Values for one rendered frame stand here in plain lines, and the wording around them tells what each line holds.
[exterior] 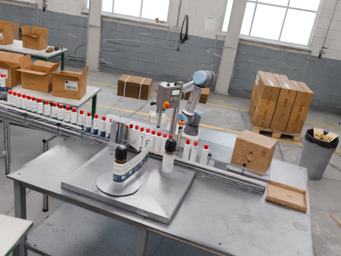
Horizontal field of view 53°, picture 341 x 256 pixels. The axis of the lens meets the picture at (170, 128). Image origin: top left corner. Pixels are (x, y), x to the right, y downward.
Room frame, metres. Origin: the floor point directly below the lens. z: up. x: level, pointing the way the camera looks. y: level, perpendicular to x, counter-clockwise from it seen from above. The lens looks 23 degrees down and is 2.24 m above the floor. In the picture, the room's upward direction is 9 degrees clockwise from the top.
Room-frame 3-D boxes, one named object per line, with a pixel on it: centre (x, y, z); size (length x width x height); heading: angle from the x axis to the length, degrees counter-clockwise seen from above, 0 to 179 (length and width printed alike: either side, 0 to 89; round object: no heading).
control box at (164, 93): (2.72, 0.06, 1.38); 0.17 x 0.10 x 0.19; 129
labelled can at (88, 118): (2.82, 0.74, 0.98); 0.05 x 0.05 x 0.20
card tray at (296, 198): (2.34, -0.98, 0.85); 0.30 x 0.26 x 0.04; 74
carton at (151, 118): (3.19, 0.15, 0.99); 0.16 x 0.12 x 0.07; 85
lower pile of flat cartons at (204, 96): (7.21, -0.38, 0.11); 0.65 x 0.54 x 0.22; 82
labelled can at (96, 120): (2.80, 0.66, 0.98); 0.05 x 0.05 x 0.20
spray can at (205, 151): (2.53, -0.31, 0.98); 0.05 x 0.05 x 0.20
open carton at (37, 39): (6.20, 2.69, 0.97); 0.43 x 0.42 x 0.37; 171
